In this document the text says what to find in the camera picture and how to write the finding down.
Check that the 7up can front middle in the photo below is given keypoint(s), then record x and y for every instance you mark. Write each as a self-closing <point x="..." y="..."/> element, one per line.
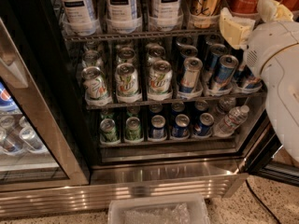
<point x="127" y="83"/>

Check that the red bull can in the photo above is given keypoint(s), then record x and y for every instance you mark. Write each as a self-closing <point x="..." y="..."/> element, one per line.
<point x="222" y="75"/>
<point x="249" y="83"/>
<point x="189" y="84"/>

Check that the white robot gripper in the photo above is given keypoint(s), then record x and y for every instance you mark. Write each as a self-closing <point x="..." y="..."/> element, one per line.
<point x="270" y="45"/>

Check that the white tea bottle middle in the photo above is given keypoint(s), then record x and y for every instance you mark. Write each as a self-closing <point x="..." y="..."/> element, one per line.
<point x="122" y="16"/>

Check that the middle wire shelf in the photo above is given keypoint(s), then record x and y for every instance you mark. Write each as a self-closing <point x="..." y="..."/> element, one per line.
<point x="174" y="100"/>

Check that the clear plastic bin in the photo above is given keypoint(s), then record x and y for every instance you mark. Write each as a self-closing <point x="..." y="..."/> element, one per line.
<point x="173" y="209"/>

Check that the white tea bottle left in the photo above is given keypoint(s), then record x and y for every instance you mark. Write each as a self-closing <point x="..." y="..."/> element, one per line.
<point x="81" y="16"/>

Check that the steel fridge left door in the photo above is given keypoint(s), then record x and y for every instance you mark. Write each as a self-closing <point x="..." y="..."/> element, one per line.
<point x="35" y="151"/>

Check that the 7up can front left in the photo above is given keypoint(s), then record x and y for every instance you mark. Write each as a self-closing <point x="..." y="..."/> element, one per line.
<point x="95" y="85"/>

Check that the top wire shelf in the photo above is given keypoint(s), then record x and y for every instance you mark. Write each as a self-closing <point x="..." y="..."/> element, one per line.
<point x="139" y="35"/>

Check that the pepsi can behind left door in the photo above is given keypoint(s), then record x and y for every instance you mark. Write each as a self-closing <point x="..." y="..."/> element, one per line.
<point x="7" y="104"/>

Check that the wire shelf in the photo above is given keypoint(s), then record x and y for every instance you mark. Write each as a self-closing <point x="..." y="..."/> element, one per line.
<point x="174" y="100"/>
<point x="139" y="35"/>

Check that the green can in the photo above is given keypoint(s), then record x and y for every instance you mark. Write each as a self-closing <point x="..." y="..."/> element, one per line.
<point x="133" y="130"/>
<point x="109" y="132"/>

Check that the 7up can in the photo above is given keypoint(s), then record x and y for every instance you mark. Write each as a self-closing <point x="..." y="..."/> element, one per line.
<point x="160" y="81"/>
<point x="127" y="83"/>
<point x="95" y="85"/>

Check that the blue pepsi can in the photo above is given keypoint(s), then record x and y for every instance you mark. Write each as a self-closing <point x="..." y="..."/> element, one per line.
<point x="203" y="125"/>
<point x="157" y="128"/>
<point x="180" y="128"/>

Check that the white tea bottle right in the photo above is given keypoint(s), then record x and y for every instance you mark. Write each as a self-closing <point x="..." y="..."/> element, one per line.
<point x="165" y="13"/>

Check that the open fridge glass door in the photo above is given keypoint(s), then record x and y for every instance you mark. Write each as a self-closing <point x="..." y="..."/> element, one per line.
<point x="268" y="158"/>

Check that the white tea bottle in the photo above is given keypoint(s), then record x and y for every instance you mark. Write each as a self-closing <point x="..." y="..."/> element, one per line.
<point x="81" y="16"/>
<point x="122" y="16"/>
<point x="165" y="13"/>

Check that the yellow soda can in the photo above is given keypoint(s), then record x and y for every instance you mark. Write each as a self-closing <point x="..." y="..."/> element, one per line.
<point x="202" y="10"/>

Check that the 7up can front right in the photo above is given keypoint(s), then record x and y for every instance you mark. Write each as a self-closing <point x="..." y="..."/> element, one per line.
<point x="160" y="81"/>

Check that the clear water bottle front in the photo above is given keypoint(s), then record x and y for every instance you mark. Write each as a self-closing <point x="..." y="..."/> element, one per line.
<point x="231" y="121"/>

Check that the green can bottom left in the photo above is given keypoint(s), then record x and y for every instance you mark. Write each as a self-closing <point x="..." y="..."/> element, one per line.
<point x="109" y="132"/>

